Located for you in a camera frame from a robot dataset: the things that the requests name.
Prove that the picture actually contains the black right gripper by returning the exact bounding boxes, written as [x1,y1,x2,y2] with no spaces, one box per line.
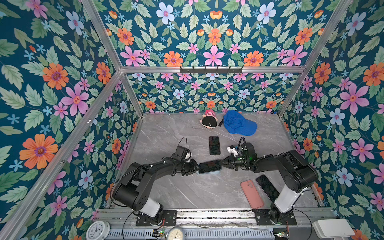
[218,154,249,171]

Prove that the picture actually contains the light blue phone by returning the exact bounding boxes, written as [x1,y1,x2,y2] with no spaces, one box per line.
[197,159,223,175]

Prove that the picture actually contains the black smartphone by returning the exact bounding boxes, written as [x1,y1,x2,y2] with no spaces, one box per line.
[209,136,221,155]
[256,175,280,202]

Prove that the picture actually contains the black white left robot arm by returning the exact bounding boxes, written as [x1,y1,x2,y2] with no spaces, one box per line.
[111,146,199,225]

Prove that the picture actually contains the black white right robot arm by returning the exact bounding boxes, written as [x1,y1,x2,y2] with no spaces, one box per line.
[219,143,319,225]

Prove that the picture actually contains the pink phone case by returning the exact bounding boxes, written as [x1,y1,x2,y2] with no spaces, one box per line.
[241,180,264,209]

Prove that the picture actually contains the blue baseball cap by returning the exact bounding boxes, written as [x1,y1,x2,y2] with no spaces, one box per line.
[219,110,258,136]

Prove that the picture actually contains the plush doll pink striped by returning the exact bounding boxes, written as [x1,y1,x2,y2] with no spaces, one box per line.
[200,109,218,129]

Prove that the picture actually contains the round timer gauge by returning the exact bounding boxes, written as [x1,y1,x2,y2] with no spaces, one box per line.
[167,227,186,240]

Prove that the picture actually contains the white vented strip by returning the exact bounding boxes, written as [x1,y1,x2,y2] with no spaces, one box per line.
[107,229,275,240]

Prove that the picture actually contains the white round clock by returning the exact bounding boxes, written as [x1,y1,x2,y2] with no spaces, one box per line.
[86,221,111,240]

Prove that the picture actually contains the white rectangular box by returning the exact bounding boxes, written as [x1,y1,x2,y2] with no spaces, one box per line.
[313,219,355,239]

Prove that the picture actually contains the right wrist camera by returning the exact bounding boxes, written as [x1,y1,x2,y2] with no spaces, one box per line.
[227,145,240,157]

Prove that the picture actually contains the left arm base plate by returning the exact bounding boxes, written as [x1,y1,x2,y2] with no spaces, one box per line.
[136,210,177,227]

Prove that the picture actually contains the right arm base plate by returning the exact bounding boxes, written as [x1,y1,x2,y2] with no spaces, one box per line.
[252,209,297,226]

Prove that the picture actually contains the aluminium front rail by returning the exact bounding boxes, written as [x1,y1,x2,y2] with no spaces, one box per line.
[95,208,336,227]

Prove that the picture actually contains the black hook rail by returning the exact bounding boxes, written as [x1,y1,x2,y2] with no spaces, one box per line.
[179,66,243,75]

